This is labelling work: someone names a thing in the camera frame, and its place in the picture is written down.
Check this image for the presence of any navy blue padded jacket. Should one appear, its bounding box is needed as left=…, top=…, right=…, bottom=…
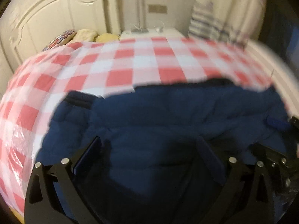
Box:
left=36, top=78, right=296, bottom=223

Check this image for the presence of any red white checkered bed cover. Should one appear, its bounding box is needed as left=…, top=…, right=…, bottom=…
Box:
left=1, top=37, right=273, bottom=215

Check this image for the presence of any dark window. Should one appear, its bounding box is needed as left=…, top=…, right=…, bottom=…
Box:
left=258, top=0, right=298, bottom=73

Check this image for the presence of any colourful patterned pillow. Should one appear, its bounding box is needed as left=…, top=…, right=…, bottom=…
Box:
left=42, top=29, right=76, bottom=52

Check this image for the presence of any cream patterned curtain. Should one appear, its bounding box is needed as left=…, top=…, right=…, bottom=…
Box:
left=188, top=0, right=266, bottom=47

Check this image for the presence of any cream pillow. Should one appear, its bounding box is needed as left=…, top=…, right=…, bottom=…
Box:
left=69, top=29, right=98, bottom=43

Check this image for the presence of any yellow pillow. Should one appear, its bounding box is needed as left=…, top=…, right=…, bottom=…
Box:
left=94, top=33, right=119, bottom=43

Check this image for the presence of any white bedside table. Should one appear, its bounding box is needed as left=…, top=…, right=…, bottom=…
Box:
left=120, top=27, right=184, bottom=40

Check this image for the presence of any cream wooden headboard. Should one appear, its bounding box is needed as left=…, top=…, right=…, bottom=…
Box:
left=8, top=0, right=121, bottom=69

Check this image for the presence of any wall switch and socket plate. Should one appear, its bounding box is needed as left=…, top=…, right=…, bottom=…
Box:
left=148, top=4, right=168, bottom=14

